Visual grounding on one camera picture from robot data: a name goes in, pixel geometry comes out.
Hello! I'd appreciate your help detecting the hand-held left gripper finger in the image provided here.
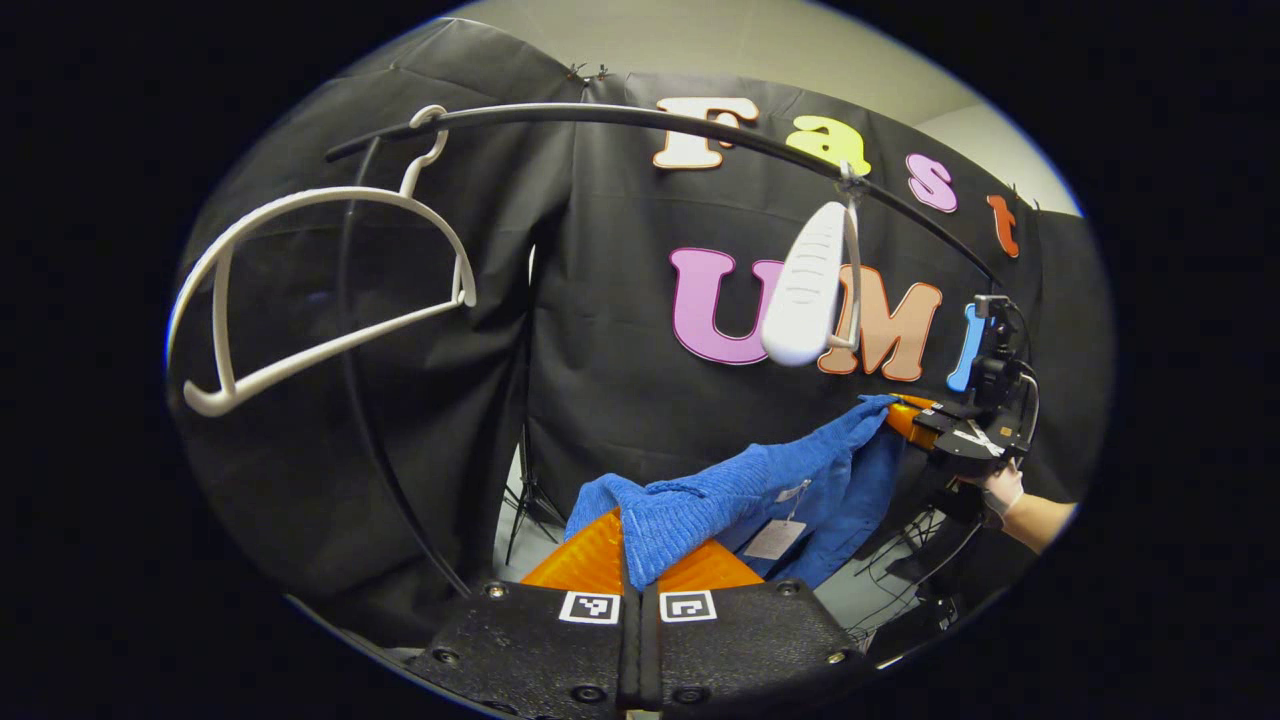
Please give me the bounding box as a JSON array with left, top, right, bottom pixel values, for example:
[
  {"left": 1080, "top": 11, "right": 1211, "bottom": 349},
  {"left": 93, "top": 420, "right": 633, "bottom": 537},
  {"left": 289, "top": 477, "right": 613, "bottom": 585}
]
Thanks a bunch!
[
  {"left": 408, "top": 507, "right": 641, "bottom": 720},
  {"left": 640, "top": 538, "right": 869, "bottom": 720}
]

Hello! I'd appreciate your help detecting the black metal clothes rack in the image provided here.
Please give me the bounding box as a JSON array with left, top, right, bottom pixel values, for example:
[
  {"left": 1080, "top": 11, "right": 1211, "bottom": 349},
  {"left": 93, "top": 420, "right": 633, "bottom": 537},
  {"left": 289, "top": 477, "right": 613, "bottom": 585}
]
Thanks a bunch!
[{"left": 323, "top": 102, "right": 1006, "bottom": 599}]

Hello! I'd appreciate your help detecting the white plastic clothes hanger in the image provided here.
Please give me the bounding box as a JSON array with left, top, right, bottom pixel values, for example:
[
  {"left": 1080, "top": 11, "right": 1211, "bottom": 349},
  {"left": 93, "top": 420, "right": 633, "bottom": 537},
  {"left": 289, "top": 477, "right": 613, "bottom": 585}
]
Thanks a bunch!
[
  {"left": 165, "top": 104, "right": 479, "bottom": 418},
  {"left": 760, "top": 160, "right": 866, "bottom": 368}
]

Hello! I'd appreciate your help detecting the blue corduroy jacket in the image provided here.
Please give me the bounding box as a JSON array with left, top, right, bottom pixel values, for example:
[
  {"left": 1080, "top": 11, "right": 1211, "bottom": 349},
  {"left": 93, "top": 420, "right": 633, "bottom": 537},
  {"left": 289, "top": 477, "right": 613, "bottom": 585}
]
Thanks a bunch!
[{"left": 563, "top": 393, "right": 906, "bottom": 593}]

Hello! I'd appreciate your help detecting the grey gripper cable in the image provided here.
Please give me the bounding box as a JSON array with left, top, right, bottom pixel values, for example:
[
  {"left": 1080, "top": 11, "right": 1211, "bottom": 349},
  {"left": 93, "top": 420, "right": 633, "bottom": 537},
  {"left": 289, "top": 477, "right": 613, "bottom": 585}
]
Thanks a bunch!
[{"left": 1015, "top": 372, "right": 1042, "bottom": 461}]

